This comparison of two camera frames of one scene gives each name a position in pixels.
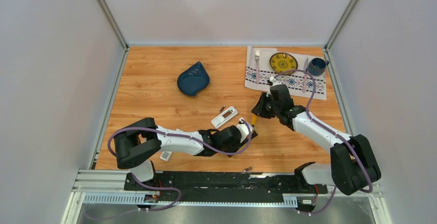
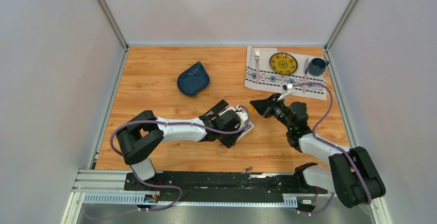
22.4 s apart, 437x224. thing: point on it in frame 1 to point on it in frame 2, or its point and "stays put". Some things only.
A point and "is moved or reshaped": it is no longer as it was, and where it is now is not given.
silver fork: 257,55 stays put
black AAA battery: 248,169 stays put
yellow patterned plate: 281,62 stays put
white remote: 166,155 is moved or reshaped
